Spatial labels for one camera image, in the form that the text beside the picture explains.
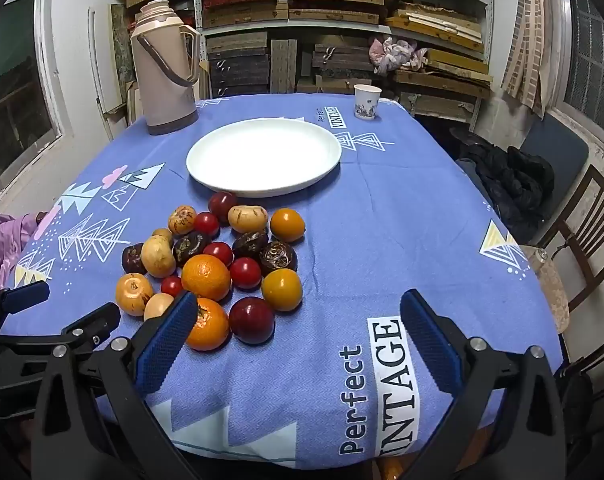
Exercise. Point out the purple satin cloth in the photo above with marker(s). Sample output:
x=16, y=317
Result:
x=2, y=240

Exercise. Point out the black jacket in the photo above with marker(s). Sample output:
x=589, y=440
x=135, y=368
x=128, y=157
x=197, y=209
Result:
x=512, y=180

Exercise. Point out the printed paper cup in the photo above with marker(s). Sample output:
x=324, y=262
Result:
x=367, y=100

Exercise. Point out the pink crumpled cloth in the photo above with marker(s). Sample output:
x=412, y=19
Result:
x=394, y=55

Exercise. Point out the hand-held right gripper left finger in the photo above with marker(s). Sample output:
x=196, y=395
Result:
x=167, y=345

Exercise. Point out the large orange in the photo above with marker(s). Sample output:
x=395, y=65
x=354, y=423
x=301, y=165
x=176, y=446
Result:
x=206, y=276

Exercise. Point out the small tan round fruit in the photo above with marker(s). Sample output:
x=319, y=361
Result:
x=162, y=233

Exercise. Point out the dark blue cushioned chair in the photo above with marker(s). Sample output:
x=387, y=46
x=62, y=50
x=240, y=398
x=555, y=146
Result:
x=557, y=145

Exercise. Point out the dark water chestnut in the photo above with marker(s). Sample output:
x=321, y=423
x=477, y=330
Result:
x=132, y=259
x=189, y=246

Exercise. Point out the white metal shelf rack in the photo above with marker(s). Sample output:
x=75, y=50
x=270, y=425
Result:
x=242, y=30

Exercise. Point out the striped orange pepino melon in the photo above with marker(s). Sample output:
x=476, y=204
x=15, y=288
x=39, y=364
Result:
x=182, y=219

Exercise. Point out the brown wooden chair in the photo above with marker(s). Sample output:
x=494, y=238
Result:
x=594, y=195

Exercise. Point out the large pale yellow pepino melon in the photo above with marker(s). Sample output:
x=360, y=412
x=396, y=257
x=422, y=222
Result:
x=158, y=256

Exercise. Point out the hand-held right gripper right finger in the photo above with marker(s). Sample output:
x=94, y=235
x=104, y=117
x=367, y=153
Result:
x=429, y=342

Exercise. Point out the green marbled panel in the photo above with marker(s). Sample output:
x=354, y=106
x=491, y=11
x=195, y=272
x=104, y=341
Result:
x=122, y=40

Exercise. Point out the blue printed tablecloth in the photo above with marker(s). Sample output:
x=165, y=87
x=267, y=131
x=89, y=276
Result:
x=357, y=240

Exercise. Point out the white framed window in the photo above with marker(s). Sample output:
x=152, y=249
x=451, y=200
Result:
x=12, y=85

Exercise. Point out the floral patterned cushion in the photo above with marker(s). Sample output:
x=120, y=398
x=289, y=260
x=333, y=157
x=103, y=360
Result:
x=552, y=290

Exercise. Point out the beige plaid curtain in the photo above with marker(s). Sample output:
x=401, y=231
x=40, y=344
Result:
x=527, y=60

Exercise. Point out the orange yellow tomato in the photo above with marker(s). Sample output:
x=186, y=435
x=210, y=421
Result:
x=287, y=225
x=281, y=289

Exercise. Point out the dark red tomato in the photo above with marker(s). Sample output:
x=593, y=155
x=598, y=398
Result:
x=223, y=204
x=251, y=320

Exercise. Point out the white oval plate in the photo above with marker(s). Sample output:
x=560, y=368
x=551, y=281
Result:
x=262, y=155

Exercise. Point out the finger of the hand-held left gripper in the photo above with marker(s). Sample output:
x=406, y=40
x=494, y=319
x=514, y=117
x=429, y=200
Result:
x=92, y=324
x=24, y=295

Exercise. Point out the white panel door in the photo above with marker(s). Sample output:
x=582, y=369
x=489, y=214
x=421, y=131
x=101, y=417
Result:
x=99, y=70

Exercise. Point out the window with metal grille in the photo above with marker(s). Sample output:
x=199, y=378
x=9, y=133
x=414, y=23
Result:
x=592, y=60

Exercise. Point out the dark brown fruit pair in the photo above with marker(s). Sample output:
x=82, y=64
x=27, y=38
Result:
x=250, y=243
x=278, y=256

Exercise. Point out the red cherry tomato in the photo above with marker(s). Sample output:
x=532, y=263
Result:
x=219, y=251
x=206, y=223
x=245, y=273
x=172, y=285

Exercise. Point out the beige thermos flask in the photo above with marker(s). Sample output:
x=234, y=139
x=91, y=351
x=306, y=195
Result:
x=162, y=75

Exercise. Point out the small mandarin orange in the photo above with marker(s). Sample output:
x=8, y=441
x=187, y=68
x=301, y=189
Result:
x=209, y=330

